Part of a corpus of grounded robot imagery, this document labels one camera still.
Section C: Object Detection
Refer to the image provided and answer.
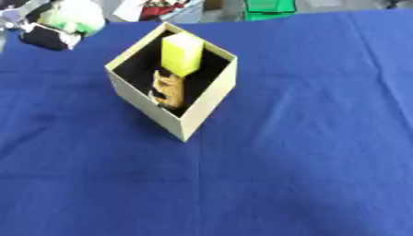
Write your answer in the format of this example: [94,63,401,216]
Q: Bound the tan cardboard box black inside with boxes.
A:
[103,21,239,143]

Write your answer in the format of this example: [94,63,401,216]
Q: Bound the orange tiger toy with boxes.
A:
[147,69,187,110]

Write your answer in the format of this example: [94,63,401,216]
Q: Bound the yellow rectangular block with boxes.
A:
[159,31,207,78]

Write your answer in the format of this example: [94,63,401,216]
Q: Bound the red and white bag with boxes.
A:
[111,0,207,24]

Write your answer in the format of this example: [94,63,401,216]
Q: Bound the green crate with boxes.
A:
[242,0,299,22]

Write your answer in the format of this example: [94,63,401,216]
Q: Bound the white green black bag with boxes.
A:
[0,0,109,52]

